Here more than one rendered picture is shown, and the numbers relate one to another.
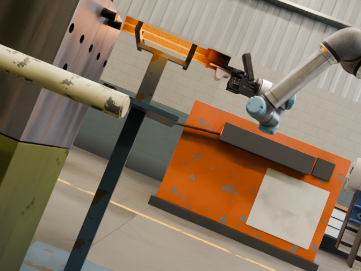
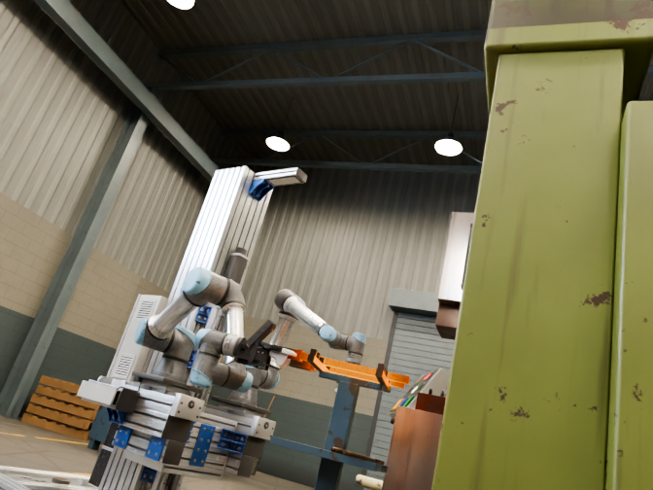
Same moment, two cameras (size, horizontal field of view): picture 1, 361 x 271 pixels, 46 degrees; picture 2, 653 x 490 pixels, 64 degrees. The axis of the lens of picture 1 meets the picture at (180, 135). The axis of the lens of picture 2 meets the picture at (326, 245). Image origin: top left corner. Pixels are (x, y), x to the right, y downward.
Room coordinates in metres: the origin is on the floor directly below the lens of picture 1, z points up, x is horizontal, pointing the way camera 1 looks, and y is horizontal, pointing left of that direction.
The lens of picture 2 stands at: (3.31, 0.58, 0.71)
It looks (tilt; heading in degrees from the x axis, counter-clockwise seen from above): 21 degrees up; 199
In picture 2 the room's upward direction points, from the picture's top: 15 degrees clockwise
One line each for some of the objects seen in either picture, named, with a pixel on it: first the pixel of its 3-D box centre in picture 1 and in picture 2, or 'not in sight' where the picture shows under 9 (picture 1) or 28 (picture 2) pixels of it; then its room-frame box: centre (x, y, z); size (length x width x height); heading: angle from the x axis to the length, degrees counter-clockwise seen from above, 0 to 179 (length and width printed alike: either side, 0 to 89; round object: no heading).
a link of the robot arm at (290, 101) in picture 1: (280, 97); (213, 341); (1.67, -0.31, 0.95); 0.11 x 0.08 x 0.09; 93
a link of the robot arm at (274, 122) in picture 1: (269, 118); (208, 370); (1.66, -0.30, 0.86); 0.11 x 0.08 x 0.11; 144
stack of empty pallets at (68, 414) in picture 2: not in sight; (79, 409); (-3.91, -5.20, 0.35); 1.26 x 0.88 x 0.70; 85
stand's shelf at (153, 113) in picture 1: (139, 108); (333, 455); (1.65, 0.19, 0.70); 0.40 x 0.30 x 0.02; 3
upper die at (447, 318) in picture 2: not in sight; (491, 329); (1.14, 0.60, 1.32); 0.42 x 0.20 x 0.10; 85
